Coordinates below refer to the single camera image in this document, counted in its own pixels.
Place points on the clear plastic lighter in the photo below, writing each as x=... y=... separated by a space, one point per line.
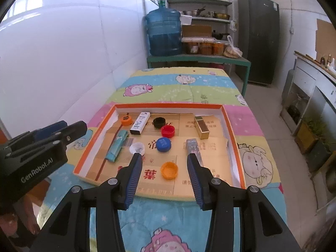
x=193 y=147

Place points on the orange bottle cap black label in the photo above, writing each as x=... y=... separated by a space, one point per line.
x=126 y=120

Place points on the jar of orange preserves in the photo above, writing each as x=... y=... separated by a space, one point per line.
x=205 y=48
x=192 y=48
x=218 y=49

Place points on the dark grey refrigerator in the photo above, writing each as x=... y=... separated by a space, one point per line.
x=258 y=39

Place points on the black wok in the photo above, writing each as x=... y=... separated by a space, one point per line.
x=220 y=35

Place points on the white plastic container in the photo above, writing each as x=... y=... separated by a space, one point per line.
x=186 y=20

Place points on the white cartoon print lighter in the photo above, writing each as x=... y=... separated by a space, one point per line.
x=140 y=123

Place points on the white shelf rack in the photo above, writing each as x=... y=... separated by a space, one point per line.
x=197 y=0

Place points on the orange rimmed cardboard tray box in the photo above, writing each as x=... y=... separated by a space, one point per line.
x=218 y=162

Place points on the yellow planter with plants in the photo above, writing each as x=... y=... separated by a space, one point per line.
x=305 y=139

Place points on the person's left hand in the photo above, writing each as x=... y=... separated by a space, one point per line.
x=21 y=220

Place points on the plastic bag of bread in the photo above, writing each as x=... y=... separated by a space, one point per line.
x=232 y=52

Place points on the dark planter with plants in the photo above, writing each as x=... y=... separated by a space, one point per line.
x=317 y=157

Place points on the brown cardboard box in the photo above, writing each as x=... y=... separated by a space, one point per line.
x=197 y=31

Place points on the cardboard sheet on wall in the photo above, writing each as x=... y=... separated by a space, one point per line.
x=325 y=36

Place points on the steel pot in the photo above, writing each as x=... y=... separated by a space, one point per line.
x=190 y=12

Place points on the green metal table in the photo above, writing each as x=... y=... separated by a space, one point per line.
x=197 y=59

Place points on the dark sauce bottle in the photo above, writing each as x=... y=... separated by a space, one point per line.
x=323 y=61

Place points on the blue bottle cap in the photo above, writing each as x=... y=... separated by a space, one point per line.
x=164 y=145

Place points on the white kitchen counter cabinet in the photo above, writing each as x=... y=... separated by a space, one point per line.
x=307 y=78

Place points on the blue water jug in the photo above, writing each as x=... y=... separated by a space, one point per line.
x=163 y=31

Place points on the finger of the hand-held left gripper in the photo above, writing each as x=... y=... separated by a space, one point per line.
x=77 y=131
x=50 y=131

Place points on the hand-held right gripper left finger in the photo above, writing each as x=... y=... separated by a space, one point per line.
x=134 y=181

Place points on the orange wooden door frame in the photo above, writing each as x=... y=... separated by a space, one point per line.
x=4 y=131

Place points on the gold lighter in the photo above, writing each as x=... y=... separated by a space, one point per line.
x=202 y=128

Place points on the red bottle cap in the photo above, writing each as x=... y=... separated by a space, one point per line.
x=168 y=131

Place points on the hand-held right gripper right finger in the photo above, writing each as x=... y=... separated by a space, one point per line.
x=195 y=183

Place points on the plain orange bottle cap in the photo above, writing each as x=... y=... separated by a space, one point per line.
x=169 y=170

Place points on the brass basin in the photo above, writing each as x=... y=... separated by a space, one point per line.
x=222 y=16

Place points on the teal lighter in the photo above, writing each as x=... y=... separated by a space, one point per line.
x=116 y=146

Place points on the white bottle cap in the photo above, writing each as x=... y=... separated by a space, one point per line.
x=137 y=147

